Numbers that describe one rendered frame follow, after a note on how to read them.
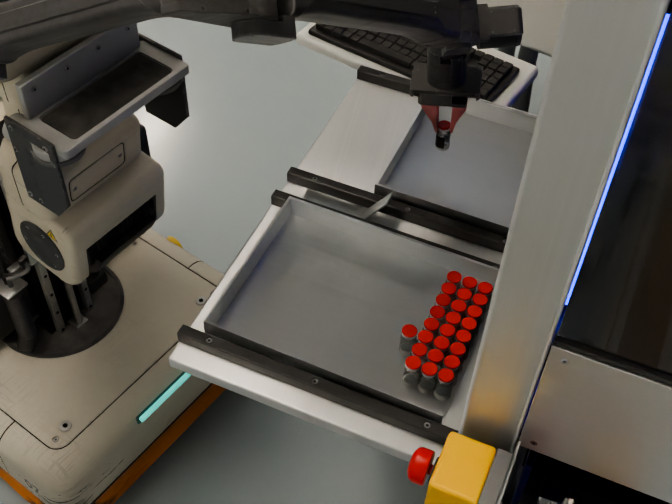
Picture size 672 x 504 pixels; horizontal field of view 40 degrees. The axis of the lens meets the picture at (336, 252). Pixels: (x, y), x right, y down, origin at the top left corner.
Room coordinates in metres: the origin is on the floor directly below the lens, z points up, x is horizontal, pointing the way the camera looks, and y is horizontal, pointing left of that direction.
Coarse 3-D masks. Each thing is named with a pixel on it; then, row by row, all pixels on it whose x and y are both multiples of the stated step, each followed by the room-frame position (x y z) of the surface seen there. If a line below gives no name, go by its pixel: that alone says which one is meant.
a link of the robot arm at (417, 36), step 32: (288, 0) 0.81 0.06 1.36; (320, 0) 0.84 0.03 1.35; (352, 0) 0.87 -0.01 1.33; (384, 0) 0.91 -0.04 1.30; (416, 0) 0.95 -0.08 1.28; (448, 0) 1.00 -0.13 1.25; (256, 32) 0.76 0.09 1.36; (288, 32) 0.79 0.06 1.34; (384, 32) 0.94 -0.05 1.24; (416, 32) 0.96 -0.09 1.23; (448, 32) 0.97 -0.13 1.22
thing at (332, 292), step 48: (288, 240) 0.91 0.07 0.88; (336, 240) 0.92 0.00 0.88; (384, 240) 0.91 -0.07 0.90; (240, 288) 0.82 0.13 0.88; (288, 288) 0.82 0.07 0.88; (336, 288) 0.82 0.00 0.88; (384, 288) 0.83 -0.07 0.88; (432, 288) 0.83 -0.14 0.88; (240, 336) 0.71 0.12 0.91; (288, 336) 0.74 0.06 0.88; (336, 336) 0.74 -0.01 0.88; (384, 336) 0.74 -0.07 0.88; (384, 384) 0.67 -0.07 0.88
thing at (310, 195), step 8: (312, 192) 1.01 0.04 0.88; (392, 192) 0.96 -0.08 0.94; (312, 200) 1.00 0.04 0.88; (320, 200) 1.00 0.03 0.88; (328, 200) 1.00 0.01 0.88; (336, 200) 1.00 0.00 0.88; (384, 200) 0.96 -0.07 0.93; (336, 208) 0.98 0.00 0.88; (344, 208) 0.98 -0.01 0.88; (352, 208) 0.98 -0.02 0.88; (360, 208) 0.98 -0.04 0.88; (368, 208) 0.98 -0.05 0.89; (376, 208) 0.95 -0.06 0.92; (360, 216) 0.97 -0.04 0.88; (368, 216) 0.95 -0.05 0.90
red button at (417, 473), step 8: (424, 448) 0.50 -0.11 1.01; (416, 456) 0.49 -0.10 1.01; (424, 456) 0.49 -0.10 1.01; (432, 456) 0.49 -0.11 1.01; (416, 464) 0.48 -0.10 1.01; (424, 464) 0.48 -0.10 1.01; (432, 464) 0.49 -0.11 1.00; (408, 472) 0.48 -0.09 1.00; (416, 472) 0.47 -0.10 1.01; (424, 472) 0.47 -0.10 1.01; (416, 480) 0.47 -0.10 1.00; (424, 480) 0.47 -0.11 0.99
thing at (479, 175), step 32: (416, 128) 1.17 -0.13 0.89; (480, 128) 1.18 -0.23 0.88; (512, 128) 1.18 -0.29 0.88; (416, 160) 1.10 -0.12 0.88; (448, 160) 1.10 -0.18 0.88; (480, 160) 1.10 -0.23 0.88; (512, 160) 1.11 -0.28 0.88; (384, 192) 1.00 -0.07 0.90; (416, 192) 1.02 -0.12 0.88; (448, 192) 1.03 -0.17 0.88; (480, 192) 1.03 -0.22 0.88; (512, 192) 1.03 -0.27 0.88; (480, 224) 0.94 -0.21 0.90
